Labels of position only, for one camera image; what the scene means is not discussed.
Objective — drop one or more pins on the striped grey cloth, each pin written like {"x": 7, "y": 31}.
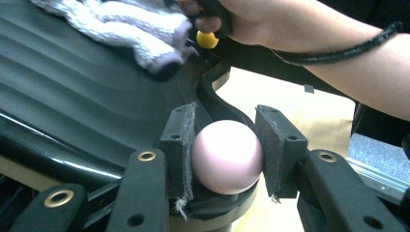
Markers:
{"x": 129, "y": 25}

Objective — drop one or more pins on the black wavy tray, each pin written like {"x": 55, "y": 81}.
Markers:
{"x": 80, "y": 96}

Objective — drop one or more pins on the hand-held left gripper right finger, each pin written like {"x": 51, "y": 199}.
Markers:
{"x": 283, "y": 154}

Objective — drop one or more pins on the pink ball knob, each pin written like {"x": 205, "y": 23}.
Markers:
{"x": 227, "y": 158}

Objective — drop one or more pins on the metal floor rail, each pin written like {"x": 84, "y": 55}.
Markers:
{"x": 380, "y": 175}

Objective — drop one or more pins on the grey tape piece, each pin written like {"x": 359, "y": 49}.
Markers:
{"x": 308, "y": 89}

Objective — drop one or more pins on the yellow ball knob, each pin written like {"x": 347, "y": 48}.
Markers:
{"x": 207, "y": 40}

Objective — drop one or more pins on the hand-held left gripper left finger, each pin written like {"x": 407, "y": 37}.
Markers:
{"x": 177, "y": 154}

